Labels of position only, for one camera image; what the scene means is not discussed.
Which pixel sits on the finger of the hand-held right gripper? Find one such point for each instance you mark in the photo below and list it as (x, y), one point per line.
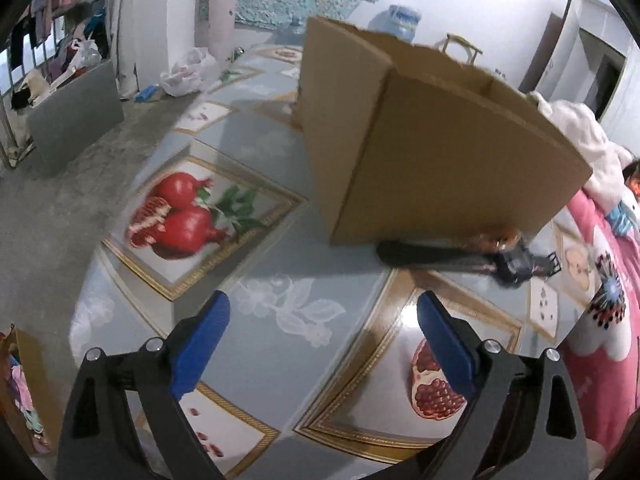
(520, 266)
(430, 256)

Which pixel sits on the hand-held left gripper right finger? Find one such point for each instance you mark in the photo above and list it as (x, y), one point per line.
(447, 345)

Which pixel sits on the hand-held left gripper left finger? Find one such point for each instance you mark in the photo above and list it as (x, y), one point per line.
(200, 345)

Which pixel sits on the brown cardboard box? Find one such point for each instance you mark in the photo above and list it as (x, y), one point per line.
(425, 160)

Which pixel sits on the pink printed blanket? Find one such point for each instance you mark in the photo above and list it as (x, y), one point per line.
(600, 340)

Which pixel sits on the blue striped cloth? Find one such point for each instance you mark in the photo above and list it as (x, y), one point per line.
(622, 217)

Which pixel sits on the pomegranate printed tablecloth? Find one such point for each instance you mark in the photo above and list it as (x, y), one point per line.
(300, 260)

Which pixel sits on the white fleece blanket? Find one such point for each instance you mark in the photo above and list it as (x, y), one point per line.
(585, 140)

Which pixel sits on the cardboard box with clothes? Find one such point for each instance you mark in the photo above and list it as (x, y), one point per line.
(35, 375)

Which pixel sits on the dark doorway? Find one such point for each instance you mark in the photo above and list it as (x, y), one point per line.
(602, 77)

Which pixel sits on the brown door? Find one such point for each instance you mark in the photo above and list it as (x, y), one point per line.
(545, 52)

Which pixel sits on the blue water jug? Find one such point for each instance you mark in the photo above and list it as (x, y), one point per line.
(397, 22)

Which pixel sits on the small blue packet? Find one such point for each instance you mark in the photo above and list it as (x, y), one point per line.
(147, 93)

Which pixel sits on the grey board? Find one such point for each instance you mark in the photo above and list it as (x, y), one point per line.
(75, 115)

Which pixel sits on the white plastic bag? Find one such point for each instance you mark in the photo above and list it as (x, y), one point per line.
(190, 72)

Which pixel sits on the pink rolled mat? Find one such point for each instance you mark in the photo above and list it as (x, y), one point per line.
(220, 20)

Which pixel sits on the clothes rack with garments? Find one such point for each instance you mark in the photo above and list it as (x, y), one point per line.
(45, 35)

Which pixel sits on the gold metal frame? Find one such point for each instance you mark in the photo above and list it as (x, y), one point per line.
(462, 42)

